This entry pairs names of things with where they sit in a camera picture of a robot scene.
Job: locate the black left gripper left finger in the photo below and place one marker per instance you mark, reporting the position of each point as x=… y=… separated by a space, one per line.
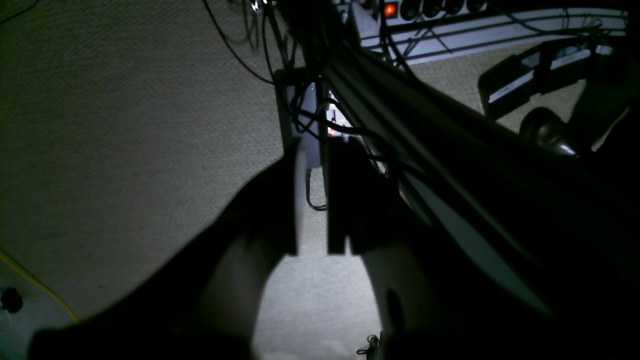
x=204 y=303

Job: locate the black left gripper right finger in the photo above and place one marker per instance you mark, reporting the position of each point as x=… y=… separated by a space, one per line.
x=442 y=295

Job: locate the white power strip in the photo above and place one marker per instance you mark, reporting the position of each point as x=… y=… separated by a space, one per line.
x=399 y=12

